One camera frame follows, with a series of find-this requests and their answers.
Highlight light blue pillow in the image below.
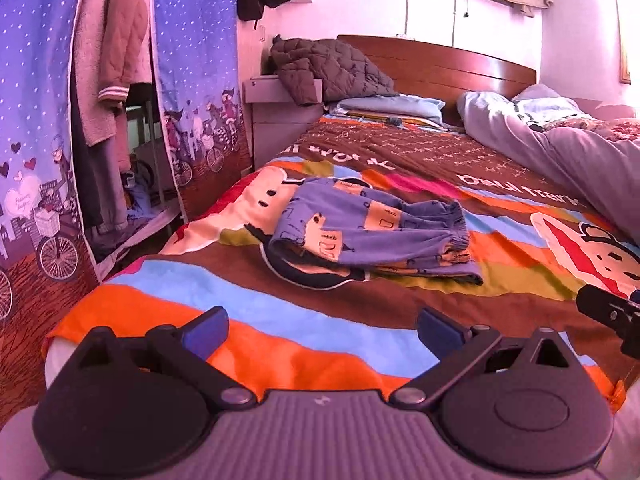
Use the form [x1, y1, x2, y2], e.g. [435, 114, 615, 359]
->
[512, 84, 595, 117]
[335, 96, 447, 127]

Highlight pink fleece coat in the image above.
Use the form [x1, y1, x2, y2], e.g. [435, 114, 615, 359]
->
[74, 0, 157, 147]

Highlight colourful printed bed sheet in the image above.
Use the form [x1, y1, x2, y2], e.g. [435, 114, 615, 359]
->
[42, 114, 640, 413]

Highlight grey duvet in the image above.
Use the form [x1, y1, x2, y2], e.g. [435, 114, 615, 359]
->
[457, 91, 640, 247]

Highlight printed fabric wardrobe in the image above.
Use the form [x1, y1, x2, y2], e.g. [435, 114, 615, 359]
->
[0, 0, 252, 328]

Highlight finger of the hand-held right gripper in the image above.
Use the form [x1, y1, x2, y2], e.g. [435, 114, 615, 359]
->
[575, 284, 640, 333]
[619, 324, 640, 357]

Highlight brown quilted jacket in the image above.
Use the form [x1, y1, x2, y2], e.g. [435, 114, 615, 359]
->
[270, 35, 401, 107]

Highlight wooden headboard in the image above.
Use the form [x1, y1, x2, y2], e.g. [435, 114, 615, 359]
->
[337, 35, 537, 128]

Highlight pink quilted jacket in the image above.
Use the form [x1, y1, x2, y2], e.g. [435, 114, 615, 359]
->
[96, 0, 155, 105]

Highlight floral blanket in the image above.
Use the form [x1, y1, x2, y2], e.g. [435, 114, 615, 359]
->
[542, 117, 640, 142]

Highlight thin wall cable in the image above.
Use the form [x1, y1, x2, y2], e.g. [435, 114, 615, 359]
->
[451, 0, 472, 50]

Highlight framed wall picture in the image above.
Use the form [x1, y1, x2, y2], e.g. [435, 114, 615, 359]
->
[616, 0, 640, 85]

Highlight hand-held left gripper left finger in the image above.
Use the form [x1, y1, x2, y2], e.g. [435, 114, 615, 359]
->
[75, 306, 257, 407]

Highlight grey nightstand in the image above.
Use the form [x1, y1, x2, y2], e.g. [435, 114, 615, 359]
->
[242, 74, 327, 172]

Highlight dark hanging trousers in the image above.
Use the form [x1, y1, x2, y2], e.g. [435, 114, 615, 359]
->
[70, 62, 130, 235]

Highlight blue printed pants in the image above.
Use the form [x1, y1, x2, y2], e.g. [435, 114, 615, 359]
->
[267, 176, 485, 287]

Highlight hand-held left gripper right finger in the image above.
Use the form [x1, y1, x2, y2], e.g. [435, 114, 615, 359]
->
[389, 307, 585, 408]

